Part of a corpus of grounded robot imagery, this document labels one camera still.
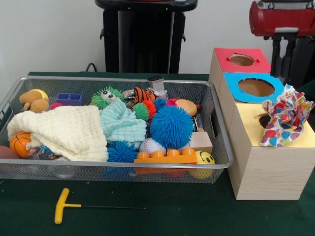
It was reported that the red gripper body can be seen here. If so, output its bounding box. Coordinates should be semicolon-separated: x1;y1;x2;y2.
249;0;315;37

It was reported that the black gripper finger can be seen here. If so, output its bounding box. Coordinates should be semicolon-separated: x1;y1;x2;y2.
270;38;283;78
282;38;296;75

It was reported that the polka dot cloth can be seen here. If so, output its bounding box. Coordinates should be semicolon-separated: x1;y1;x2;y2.
259;84;315;148

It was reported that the cream waffle cloth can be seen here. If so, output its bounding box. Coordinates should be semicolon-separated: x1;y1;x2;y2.
6;105;109;162

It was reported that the wooden box with three holes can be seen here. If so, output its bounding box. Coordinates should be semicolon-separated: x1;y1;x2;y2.
208;47;315;200

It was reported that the shallow silver mesh bin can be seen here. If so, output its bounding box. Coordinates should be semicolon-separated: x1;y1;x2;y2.
0;75;234;184

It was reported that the black panel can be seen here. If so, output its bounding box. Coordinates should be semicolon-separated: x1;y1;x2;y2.
283;35;315;87

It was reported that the dark green table cloth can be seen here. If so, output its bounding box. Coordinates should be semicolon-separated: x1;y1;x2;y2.
295;79;315;102
0;71;315;236

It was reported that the yellow smiley face ball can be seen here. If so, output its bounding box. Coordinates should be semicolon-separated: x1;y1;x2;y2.
189;150;216;179

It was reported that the large blue spiky ball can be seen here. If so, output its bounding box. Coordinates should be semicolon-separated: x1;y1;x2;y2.
149;105;194;150

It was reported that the orange toy building brick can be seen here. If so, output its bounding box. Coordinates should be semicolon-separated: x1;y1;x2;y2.
133;148;198;165

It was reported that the white baseball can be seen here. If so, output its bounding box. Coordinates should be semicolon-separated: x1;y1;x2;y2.
139;138;167;157

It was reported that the light blue waffle cloth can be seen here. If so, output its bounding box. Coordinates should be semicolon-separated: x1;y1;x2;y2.
99;97;148;149

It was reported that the small blue spiky ball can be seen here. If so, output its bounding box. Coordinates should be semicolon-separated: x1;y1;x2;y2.
107;140;139;163

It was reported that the green spiky ball with eyes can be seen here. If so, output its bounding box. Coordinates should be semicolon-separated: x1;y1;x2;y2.
91;86;125;110

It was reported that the brown plush toy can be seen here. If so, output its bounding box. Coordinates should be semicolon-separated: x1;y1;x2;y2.
18;89;50;114

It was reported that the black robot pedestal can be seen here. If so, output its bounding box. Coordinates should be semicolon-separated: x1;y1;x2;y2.
94;0;199;74

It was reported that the yellow T-handle hex key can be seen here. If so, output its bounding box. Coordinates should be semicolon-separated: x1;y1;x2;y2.
54;188;146;225

